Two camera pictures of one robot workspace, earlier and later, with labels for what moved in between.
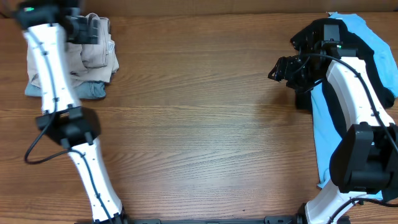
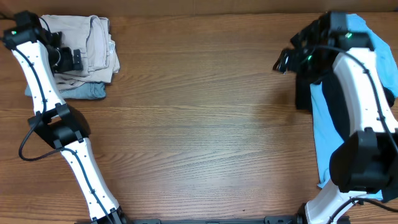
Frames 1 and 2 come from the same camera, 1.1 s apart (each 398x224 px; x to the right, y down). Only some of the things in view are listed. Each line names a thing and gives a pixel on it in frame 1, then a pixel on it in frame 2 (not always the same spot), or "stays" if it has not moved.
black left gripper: (86, 30) → (69, 59)
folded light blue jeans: (92, 89) stays
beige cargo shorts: (89, 62) stays
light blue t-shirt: (387, 63) stays
